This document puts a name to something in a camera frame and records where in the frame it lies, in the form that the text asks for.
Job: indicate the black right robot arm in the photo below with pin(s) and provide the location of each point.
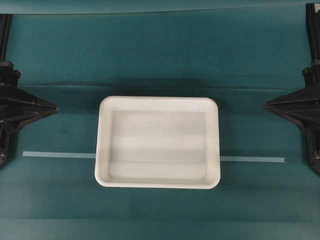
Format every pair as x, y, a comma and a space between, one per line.
302, 108

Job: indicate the black right frame rail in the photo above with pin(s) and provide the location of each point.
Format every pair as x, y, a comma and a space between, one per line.
313, 31

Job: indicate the teal table cloth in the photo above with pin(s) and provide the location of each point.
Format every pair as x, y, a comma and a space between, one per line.
240, 58

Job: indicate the light blue tape strip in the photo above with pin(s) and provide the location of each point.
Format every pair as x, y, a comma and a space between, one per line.
57, 155

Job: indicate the white plastic tray case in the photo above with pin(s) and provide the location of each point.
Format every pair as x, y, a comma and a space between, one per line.
158, 142

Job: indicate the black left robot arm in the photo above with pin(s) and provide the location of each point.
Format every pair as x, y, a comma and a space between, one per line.
18, 108

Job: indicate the black frame rail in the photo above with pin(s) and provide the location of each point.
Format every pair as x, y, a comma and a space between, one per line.
5, 23
313, 31

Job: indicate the black left frame rail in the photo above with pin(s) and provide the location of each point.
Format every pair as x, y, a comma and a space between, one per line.
5, 23

